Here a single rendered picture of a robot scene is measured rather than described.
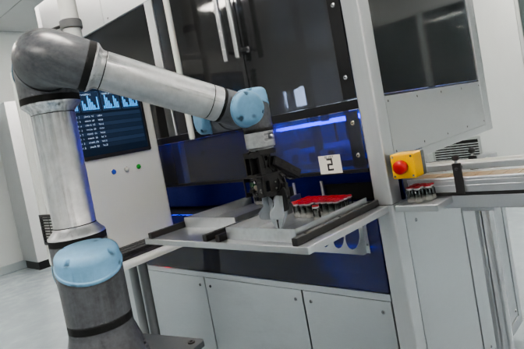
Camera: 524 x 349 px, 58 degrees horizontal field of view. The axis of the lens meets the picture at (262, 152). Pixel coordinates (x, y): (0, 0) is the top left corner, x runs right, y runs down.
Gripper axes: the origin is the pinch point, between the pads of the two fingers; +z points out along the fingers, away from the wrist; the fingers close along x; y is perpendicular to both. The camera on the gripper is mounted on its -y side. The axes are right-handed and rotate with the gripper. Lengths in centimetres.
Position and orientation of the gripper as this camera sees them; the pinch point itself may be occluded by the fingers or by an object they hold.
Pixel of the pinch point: (281, 223)
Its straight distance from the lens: 122.8
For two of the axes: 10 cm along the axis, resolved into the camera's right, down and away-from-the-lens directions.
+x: 7.2, -0.9, -6.9
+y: -6.7, 1.6, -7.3
